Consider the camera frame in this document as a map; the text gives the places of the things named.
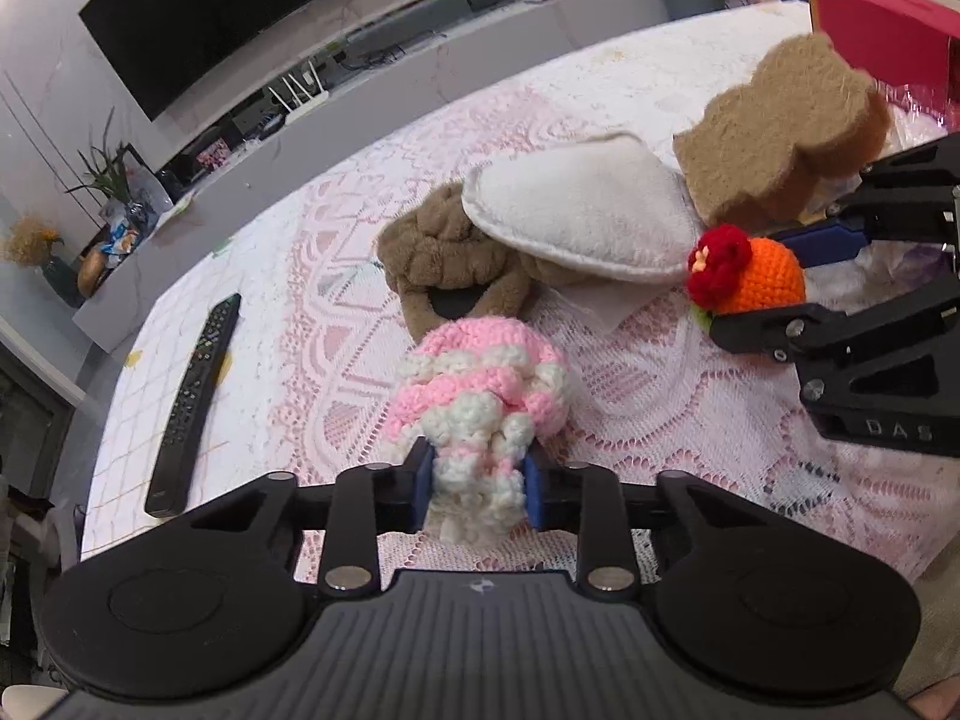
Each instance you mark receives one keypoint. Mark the dried flowers in vase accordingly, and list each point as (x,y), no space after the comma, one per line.
(30,240)

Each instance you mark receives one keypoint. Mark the beige fabric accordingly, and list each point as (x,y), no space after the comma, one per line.
(934,615)

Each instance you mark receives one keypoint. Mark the clear plastic bag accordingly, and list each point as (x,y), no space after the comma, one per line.
(900,266)

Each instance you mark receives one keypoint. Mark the blue snack packet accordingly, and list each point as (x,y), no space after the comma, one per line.
(124,240)

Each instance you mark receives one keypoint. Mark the brown round snack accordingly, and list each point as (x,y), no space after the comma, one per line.
(94,274)

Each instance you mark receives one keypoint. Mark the black television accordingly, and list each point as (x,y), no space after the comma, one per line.
(225,7)

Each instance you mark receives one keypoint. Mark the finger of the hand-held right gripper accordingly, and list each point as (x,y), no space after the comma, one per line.
(757,331)
(825,241)

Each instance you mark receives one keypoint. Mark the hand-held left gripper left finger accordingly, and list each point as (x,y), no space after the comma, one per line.
(422,484)

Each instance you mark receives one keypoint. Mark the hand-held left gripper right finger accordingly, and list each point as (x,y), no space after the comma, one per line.
(534,491)

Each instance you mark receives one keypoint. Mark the grey television cabinet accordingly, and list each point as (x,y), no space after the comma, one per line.
(570,15)

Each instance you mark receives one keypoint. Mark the white router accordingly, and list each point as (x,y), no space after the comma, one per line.
(304,99)

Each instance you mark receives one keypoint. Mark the orange crochet toy red flower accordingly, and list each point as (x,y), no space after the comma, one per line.
(772,277)

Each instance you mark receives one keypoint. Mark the pink lace tablecloth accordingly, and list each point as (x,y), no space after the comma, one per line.
(337,277)

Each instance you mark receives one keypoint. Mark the brown braided plush toy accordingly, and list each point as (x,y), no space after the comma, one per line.
(435,247)

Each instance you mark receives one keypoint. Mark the green potted plant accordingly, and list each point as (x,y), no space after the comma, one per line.
(109,172)

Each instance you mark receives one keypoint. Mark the pink box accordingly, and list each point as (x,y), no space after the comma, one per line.
(885,30)

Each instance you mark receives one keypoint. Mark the pink photo card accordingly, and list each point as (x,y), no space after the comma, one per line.
(211,155)

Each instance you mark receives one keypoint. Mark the pink white crochet toy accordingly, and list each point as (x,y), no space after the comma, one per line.
(480,375)

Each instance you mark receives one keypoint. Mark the black remote control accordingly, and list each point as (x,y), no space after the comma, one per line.
(195,405)

